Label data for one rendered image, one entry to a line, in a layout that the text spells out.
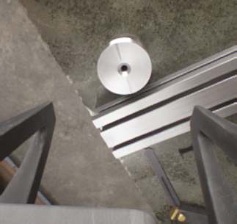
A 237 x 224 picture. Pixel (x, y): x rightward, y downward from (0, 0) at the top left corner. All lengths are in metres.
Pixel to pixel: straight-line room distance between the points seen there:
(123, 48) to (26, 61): 1.10
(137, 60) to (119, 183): 1.45
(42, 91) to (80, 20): 1.08
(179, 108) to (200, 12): 0.10
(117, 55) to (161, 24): 0.07
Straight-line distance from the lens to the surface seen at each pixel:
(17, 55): 1.29
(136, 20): 0.24
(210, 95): 0.24
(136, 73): 0.20
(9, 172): 1.56
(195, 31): 0.25
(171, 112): 0.24
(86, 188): 1.68
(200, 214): 0.39
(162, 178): 0.33
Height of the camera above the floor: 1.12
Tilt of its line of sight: 64 degrees down
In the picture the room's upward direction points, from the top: 175 degrees counter-clockwise
